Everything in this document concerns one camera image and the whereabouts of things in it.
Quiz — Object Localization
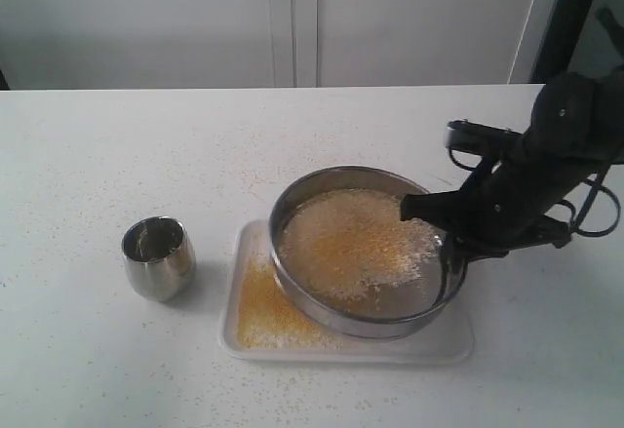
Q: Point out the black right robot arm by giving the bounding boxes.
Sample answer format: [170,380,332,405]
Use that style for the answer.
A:
[400,66,623,313]

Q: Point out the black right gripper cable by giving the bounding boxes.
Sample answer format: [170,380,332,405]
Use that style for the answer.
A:
[448,144,623,239]

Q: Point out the white cabinet doors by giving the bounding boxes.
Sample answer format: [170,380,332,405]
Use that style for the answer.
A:
[1,0,556,89]

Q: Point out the clear plastic tray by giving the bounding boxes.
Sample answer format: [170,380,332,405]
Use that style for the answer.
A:
[219,219,474,365]

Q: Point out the beige grains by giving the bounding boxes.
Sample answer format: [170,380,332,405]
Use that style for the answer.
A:
[278,189,437,300]

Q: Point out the yellow and white grain mixture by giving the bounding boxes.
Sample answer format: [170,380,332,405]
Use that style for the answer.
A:
[236,256,342,349]

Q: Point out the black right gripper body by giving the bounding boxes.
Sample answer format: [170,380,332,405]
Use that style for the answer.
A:
[450,142,570,257]

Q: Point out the stainless steel cup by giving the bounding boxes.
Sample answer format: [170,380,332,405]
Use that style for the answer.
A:
[121,216,196,302]

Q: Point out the round steel mesh sieve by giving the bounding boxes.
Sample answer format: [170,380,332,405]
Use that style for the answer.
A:
[268,166,449,340]

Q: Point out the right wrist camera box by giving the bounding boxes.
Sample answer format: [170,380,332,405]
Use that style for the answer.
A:
[445,120,521,157]

